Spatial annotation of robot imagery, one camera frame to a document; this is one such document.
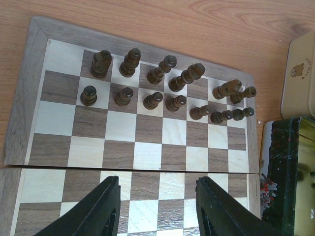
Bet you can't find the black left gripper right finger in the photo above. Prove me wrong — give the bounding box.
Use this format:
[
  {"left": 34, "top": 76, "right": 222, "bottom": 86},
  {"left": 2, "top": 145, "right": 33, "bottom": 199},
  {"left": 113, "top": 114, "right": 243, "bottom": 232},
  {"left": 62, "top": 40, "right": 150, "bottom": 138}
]
[{"left": 195, "top": 177, "right": 281, "bottom": 236}]

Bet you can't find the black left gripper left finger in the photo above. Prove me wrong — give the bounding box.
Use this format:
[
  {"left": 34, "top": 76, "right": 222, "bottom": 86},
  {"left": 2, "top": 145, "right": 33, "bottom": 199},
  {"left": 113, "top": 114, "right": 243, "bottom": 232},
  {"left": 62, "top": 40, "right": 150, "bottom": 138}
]
[{"left": 40, "top": 176, "right": 121, "bottom": 236}]

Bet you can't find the dark pawn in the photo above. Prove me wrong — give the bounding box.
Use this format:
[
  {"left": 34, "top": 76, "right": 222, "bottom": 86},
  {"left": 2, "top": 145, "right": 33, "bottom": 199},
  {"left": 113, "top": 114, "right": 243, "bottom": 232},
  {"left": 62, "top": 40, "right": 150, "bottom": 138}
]
[
  {"left": 143, "top": 92, "right": 163, "bottom": 110},
  {"left": 232, "top": 107, "right": 254, "bottom": 121},
  {"left": 165, "top": 95, "right": 187, "bottom": 112},
  {"left": 210, "top": 110, "right": 233, "bottom": 124},
  {"left": 189, "top": 105, "right": 212, "bottom": 120},
  {"left": 114, "top": 87, "right": 133, "bottom": 107},
  {"left": 80, "top": 86, "right": 97, "bottom": 106}
]

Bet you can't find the dark wooden rook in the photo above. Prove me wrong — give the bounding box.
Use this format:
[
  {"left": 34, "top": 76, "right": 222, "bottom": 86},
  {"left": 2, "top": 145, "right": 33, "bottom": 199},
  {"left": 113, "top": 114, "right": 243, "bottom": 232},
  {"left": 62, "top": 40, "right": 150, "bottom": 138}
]
[{"left": 230, "top": 86, "right": 257, "bottom": 104}]

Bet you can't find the dark wooden king piece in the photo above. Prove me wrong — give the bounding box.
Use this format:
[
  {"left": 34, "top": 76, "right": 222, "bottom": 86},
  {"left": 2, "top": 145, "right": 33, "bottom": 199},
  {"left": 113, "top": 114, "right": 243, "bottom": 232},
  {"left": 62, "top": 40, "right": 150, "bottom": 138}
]
[{"left": 168, "top": 63, "right": 205, "bottom": 92}]

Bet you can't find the dark wooden bishop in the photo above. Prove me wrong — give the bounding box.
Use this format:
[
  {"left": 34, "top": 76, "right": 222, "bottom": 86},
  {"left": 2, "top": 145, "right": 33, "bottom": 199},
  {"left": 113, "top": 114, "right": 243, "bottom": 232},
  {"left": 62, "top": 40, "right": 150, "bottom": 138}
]
[{"left": 119, "top": 48, "right": 141, "bottom": 78}]

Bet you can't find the dark wooden chess piece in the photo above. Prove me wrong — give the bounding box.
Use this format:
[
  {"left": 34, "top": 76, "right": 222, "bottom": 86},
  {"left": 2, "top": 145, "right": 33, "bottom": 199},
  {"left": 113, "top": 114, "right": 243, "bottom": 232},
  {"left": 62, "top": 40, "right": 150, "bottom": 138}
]
[{"left": 147, "top": 55, "right": 177, "bottom": 85}]

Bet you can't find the dark wooden knight piece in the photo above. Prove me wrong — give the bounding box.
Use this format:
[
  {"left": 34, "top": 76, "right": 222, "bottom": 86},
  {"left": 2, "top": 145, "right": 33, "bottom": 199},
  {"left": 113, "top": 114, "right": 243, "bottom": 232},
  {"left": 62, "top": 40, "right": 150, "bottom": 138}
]
[{"left": 90, "top": 50, "right": 112, "bottom": 78}]

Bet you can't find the wooden folding chess board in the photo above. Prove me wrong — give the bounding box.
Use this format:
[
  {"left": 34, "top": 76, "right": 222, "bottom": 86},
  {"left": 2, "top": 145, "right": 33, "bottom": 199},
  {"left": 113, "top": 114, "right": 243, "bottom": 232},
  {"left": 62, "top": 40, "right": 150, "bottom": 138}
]
[{"left": 0, "top": 16, "right": 260, "bottom": 236}]

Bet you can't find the gold tin tray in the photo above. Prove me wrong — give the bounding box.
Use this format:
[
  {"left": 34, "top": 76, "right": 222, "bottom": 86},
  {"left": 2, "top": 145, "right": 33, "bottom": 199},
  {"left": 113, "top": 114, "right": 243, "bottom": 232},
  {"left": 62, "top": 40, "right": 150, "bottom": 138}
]
[{"left": 260, "top": 117, "right": 315, "bottom": 236}]

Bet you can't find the silver tin tray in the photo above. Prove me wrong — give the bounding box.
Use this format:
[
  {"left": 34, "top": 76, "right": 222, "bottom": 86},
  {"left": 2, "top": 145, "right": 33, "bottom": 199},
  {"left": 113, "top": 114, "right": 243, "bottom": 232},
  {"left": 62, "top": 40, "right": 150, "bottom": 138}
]
[{"left": 281, "top": 31, "right": 315, "bottom": 119}]

